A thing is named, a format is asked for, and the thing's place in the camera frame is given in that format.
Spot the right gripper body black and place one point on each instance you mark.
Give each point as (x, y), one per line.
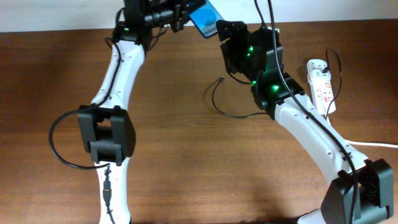
(237, 55)

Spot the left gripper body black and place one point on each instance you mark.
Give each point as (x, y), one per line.
(171, 12)

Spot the blue Galaxy smartphone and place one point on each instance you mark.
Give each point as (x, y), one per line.
(205, 18)

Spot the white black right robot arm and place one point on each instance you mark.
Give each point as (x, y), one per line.
(359, 190)

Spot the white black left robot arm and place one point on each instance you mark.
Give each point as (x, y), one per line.
(106, 129)

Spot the white USB charger plug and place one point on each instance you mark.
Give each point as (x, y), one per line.
(316, 75)

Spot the white power strip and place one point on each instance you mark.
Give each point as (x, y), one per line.
(322, 93)

